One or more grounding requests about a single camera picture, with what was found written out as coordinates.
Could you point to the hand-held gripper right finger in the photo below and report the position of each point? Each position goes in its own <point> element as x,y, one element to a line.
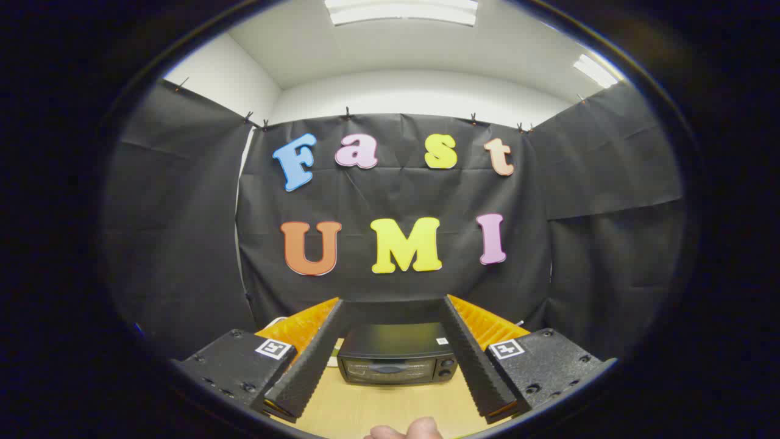
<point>472,360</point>

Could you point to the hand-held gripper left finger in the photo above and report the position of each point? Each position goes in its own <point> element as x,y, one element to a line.
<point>317,360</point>

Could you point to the black toaster oven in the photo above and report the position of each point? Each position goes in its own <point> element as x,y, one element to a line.
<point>396,347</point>

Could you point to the row of black cloth clips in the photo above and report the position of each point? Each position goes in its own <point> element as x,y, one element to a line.
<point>348,113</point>

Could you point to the ceiling light panel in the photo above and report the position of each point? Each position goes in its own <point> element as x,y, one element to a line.
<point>402,11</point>
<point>594,70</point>

